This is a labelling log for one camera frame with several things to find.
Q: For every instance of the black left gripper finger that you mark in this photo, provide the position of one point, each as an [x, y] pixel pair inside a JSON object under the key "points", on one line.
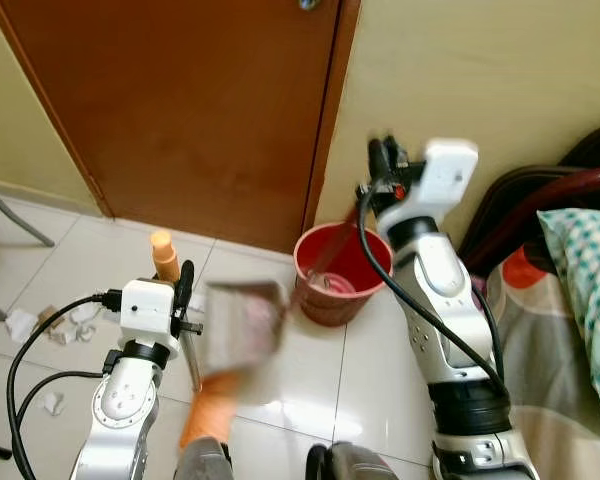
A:
{"points": [[186, 282]]}

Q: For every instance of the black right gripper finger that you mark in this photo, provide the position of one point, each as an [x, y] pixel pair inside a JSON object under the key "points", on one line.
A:
{"points": [[377, 160], [395, 152]]}

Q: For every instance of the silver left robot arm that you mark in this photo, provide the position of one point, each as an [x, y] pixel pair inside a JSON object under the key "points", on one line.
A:
{"points": [[120, 410]]}

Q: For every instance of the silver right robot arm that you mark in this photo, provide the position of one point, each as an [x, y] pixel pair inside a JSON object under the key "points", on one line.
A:
{"points": [[442, 310]]}

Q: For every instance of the white crumpled paper scrap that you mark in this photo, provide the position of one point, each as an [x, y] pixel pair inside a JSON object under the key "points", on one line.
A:
{"points": [[88, 320], [20, 325], [50, 402]]}

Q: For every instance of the red plastic bucket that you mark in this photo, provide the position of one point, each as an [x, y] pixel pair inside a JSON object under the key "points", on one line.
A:
{"points": [[328, 290]]}

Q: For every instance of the brown crumpled paper scrap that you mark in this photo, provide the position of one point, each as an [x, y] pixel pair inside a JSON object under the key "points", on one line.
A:
{"points": [[50, 318]]}

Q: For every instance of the silver door knob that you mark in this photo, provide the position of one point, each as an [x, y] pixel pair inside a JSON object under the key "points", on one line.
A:
{"points": [[308, 3]]}

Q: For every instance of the brown wooden door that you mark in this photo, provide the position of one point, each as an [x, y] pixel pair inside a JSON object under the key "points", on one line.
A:
{"points": [[190, 110]]}

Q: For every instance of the green checked pillow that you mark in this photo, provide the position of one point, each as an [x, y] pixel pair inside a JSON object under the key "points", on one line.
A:
{"points": [[590, 290]]}

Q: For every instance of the grey right robot leg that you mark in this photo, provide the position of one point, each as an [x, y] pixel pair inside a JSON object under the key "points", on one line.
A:
{"points": [[355, 465]]}

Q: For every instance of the beige grey orange bedsheet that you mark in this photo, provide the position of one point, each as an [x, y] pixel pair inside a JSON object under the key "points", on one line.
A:
{"points": [[550, 400]]}

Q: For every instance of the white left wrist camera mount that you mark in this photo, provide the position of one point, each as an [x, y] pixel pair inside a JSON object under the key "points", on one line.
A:
{"points": [[147, 310]]}

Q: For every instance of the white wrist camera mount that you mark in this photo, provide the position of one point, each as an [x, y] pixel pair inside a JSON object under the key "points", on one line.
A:
{"points": [[147, 310], [442, 180]]}

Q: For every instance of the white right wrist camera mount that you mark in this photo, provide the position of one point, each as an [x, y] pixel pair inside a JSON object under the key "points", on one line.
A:
{"points": [[442, 180]]}

